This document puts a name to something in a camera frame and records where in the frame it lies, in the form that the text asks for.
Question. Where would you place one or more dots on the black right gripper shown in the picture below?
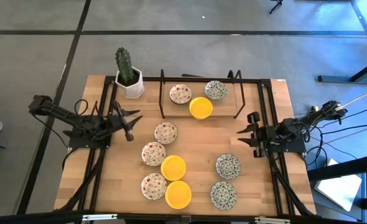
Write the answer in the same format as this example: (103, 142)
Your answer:
(266, 137)

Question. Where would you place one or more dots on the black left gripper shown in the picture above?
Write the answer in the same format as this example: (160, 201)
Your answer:
(116, 123)

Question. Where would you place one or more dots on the teal bowl blue patterned interior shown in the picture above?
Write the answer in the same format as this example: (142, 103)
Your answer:
(223, 195)
(228, 166)
(216, 90)

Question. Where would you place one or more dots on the plain yellow bowl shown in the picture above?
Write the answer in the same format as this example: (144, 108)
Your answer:
(178, 194)
(201, 108)
(173, 168)

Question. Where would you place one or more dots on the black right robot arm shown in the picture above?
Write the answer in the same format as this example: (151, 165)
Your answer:
(290, 126)

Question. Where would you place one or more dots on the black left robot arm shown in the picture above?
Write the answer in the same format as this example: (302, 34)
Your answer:
(62, 113)

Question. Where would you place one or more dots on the white hexagonal plant pot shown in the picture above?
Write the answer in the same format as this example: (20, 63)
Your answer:
(137, 90)

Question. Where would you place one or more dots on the green cactus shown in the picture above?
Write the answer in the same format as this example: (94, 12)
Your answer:
(124, 65)

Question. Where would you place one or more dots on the yellow power strip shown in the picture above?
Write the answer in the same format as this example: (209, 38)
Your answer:
(314, 109)

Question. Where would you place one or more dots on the black side desk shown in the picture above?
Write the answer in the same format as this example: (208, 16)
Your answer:
(342, 168)

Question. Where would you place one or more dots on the dark metal table base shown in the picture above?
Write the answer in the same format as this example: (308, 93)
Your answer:
(336, 79)

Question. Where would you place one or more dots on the white paper sheet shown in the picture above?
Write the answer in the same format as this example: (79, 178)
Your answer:
(339, 193)

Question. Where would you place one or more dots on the black frame wooden shelf rack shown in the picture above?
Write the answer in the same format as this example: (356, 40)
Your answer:
(227, 109)

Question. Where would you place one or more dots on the black aluminium rig frame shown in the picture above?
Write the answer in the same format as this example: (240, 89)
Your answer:
(152, 79)

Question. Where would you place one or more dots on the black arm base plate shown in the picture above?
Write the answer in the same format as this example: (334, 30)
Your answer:
(295, 149)
(77, 144)

